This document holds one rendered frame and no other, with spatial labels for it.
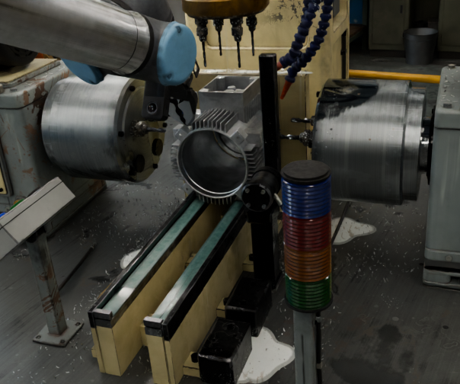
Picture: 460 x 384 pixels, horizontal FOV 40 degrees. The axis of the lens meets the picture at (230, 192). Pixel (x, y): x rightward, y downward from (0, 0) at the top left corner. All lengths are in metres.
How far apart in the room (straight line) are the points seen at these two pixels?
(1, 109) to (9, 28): 0.73
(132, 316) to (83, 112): 0.50
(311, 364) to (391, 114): 0.51
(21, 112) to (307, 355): 0.87
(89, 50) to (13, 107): 0.64
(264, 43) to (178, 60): 0.64
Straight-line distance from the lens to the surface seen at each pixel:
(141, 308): 1.13
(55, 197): 1.12
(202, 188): 1.34
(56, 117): 1.43
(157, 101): 1.17
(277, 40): 1.53
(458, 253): 1.25
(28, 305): 1.34
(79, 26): 0.81
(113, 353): 1.08
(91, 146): 1.39
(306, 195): 0.73
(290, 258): 0.79
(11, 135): 1.49
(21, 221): 1.06
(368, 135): 1.18
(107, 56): 0.85
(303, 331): 0.86
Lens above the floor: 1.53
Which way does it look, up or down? 26 degrees down
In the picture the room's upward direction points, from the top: 5 degrees counter-clockwise
